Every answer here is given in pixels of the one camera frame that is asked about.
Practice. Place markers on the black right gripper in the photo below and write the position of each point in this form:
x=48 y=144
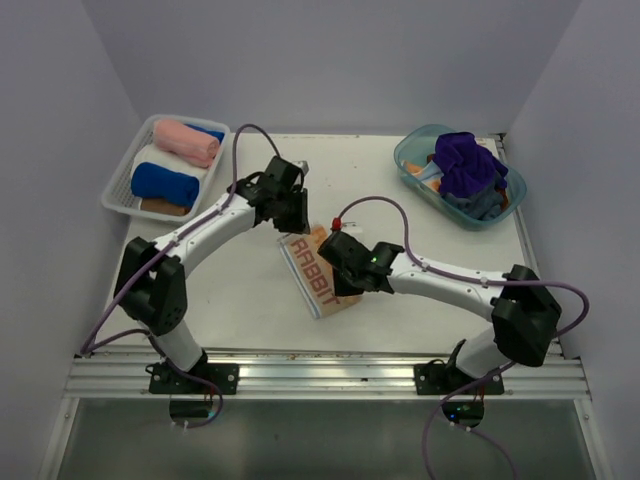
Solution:
x=342 y=289

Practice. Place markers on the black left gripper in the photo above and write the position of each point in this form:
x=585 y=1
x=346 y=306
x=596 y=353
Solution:
x=300 y=223

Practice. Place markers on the orange blue printed towel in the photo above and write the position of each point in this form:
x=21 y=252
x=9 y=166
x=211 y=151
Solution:
x=312 y=274

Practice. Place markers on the royal blue towel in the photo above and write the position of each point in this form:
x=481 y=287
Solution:
x=152 y=181

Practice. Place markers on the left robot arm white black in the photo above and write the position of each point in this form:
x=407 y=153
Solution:
x=151 y=283

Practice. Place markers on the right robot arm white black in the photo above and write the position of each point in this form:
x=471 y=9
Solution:
x=522 y=312

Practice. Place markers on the blue rolled towel in basket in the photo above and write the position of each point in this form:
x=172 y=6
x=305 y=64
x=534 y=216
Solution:
x=219 y=135

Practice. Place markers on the pink rolled towel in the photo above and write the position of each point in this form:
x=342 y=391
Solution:
x=193 y=146

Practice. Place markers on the orange towel in tub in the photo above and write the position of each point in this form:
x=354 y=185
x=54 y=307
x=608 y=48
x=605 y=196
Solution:
x=413 y=169

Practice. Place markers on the white plastic mesh basket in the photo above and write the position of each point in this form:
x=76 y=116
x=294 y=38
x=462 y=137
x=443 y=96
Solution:
x=118 y=196

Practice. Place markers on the teal transparent plastic tub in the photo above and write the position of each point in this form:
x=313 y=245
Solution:
x=418 y=148

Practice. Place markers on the white rolled towel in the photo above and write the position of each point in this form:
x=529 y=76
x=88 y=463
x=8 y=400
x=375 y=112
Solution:
x=170 y=161

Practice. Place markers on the grey-blue towel in tub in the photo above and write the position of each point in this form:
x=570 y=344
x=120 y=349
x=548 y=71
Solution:
x=482 y=207

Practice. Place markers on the purple towel in tub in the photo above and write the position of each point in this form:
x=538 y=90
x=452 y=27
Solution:
x=467 y=167

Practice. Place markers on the aluminium mounting rail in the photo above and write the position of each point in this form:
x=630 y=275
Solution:
x=123 y=374

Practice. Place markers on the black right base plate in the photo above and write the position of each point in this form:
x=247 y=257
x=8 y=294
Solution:
x=436 y=378

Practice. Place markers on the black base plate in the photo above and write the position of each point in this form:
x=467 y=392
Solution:
x=436 y=378
x=202 y=379

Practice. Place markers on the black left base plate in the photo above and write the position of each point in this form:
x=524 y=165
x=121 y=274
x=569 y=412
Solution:
x=202 y=379

